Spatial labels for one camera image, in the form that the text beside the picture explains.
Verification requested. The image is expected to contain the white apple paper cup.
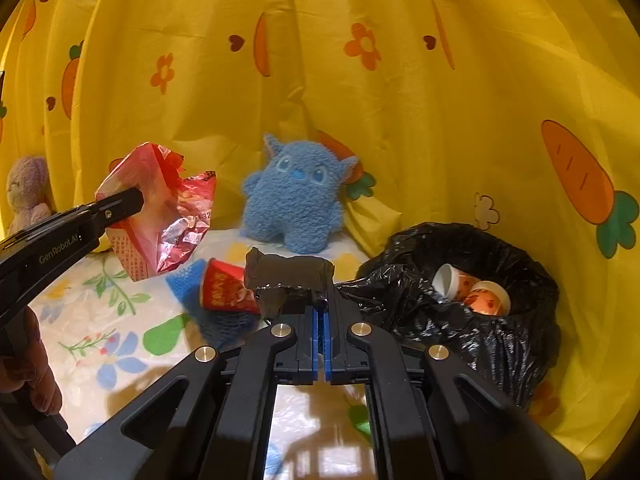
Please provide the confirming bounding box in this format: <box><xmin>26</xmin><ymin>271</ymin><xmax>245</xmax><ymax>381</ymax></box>
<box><xmin>433</xmin><ymin>263</ymin><xmax>480</xmax><ymax>302</ymax></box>

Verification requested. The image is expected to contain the red gold-lined paper cup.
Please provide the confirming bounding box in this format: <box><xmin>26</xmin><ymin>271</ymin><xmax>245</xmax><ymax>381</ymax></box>
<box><xmin>200</xmin><ymin>258</ymin><xmax>260</xmax><ymax>315</ymax></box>

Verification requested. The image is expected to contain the red snack bag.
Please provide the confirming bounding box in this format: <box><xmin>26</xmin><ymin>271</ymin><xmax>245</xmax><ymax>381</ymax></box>
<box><xmin>94</xmin><ymin>142</ymin><xmax>217</xmax><ymax>282</ymax></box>

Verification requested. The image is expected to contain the white orange paper cup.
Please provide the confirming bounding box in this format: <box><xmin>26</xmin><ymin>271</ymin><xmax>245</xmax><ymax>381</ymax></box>
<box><xmin>463</xmin><ymin>281</ymin><xmax>511</xmax><ymax>316</ymax></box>

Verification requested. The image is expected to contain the black plastic bag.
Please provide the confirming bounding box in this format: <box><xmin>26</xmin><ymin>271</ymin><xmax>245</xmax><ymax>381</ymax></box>
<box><xmin>244</xmin><ymin>248</ymin><xmax>334</xmax><ymax>321</ymax></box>

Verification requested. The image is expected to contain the black trash bag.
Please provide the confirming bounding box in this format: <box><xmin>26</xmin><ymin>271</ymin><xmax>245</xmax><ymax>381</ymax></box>
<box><xmin>335</xmin><ymin>221</ymin><xmax>561</xmax><ymax>409</ymax></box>

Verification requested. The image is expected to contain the person's left hand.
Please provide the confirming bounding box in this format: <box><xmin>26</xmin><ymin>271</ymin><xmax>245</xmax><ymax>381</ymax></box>
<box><xmin>0</xmin><ymin>307</ymin><xmax>63</xmax><ymax>415</ymax></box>

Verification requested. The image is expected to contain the purple teddy bear plush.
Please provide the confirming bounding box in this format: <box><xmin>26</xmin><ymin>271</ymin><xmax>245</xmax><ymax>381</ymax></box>
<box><xmin>6</xmin><ymin>156</ymin><xmax>52</xmax><ymax>235</ymax></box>

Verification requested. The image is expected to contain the floral bed sheet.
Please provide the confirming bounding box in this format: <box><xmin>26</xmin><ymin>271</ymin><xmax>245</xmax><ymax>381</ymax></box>
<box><xmin>32</xmin><ymin>230</ymin><xmax>376</xmax><ymax>479</ymax></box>

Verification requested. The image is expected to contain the blue monster plush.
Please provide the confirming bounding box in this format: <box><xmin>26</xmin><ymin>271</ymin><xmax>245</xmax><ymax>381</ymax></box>
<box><xmin>241</xmin><ymin>133</ymin><xmax>358</xmax><ymax>255</ymax></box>

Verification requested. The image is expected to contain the yellow carrot print curtain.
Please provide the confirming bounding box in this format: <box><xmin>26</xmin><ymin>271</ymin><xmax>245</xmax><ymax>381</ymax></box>
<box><xmin>1</xmin><ymin>0</ymin><xmax>639</xmax><ymax>474</ymax></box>

